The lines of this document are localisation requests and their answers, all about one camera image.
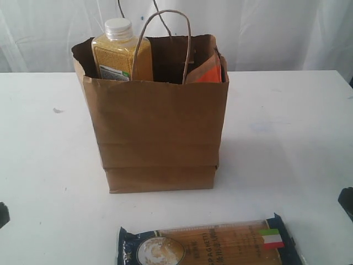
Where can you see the brown paper bag with handles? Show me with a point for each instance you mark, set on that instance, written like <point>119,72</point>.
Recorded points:
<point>163,134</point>

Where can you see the brown kraft pouch orange label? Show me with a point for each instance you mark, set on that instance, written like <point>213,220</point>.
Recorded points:
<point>209,71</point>

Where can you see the small paper scrap on table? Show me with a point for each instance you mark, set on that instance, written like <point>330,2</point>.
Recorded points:
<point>57,111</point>

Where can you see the blue spaghetti packet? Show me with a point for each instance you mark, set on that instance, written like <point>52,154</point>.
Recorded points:
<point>251,242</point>

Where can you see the yellow grain container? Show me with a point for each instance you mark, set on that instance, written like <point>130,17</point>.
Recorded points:
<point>114,51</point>

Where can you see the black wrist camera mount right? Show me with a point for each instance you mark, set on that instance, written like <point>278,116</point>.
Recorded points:
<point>345,199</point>

